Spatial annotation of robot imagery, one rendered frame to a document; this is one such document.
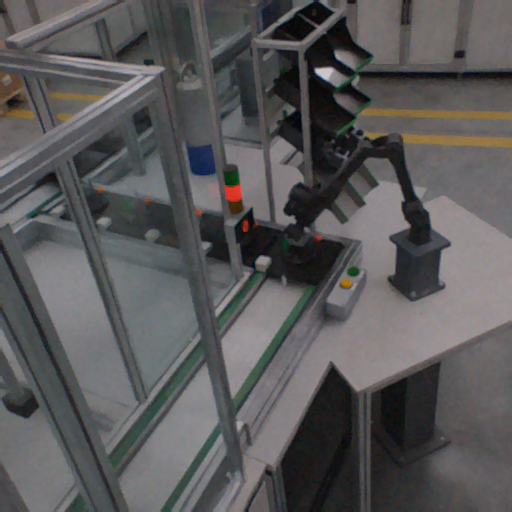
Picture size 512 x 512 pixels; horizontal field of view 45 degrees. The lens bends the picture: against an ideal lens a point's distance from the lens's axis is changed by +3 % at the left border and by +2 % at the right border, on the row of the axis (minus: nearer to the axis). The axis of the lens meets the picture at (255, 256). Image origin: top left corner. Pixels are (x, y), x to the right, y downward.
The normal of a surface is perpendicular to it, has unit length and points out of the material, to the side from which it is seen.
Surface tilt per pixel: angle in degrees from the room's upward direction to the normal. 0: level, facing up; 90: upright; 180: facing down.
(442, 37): 90
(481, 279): 0
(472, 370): 0
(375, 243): 0
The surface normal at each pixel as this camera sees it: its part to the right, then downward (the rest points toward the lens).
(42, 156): 0.88, 0.22
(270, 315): -0.11, -0.79
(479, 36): -0.33, 0.61
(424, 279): 0.43, 0.51
